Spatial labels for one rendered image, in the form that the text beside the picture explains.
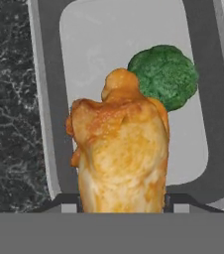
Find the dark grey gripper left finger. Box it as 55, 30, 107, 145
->
34, 192, 84, 214

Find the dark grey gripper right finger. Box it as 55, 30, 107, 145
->
164, 192, 224, 214

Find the golden brown chicken drumstick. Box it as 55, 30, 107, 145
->
64, 67, 170, 214

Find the green broccoli floret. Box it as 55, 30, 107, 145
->
127, 44, 200, 113

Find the grey tupperware container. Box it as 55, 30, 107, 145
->
26, 0, 224, 212

